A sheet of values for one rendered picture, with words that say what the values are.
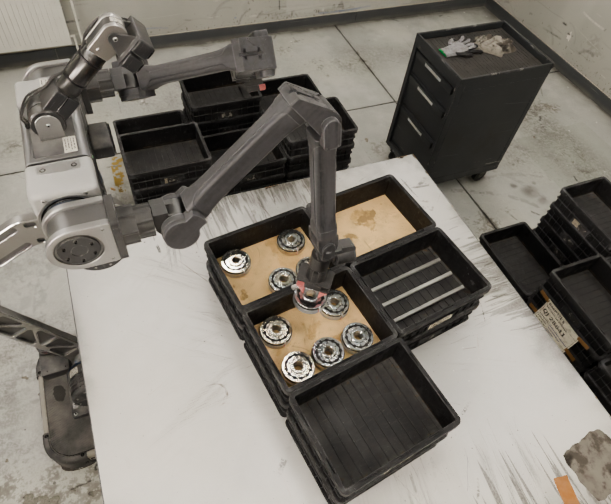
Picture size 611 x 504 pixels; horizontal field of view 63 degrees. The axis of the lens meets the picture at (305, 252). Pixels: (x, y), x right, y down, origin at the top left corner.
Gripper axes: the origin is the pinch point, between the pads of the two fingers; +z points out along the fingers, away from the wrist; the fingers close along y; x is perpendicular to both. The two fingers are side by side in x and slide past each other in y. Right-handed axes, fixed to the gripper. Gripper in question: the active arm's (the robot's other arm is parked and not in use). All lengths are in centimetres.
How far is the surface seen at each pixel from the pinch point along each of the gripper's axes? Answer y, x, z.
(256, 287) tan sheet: 19.0, -6.7, 17.6
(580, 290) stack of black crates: -114, -77, 44
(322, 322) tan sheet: -6.2, -1.3, 16.7
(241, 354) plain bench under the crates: 16.6, 12.2, 31.0
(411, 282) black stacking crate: -32.2, -27.8, 15.0
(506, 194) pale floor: -98, -185, 91
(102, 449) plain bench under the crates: 44, 54, 33
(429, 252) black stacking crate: -37, -44, 15
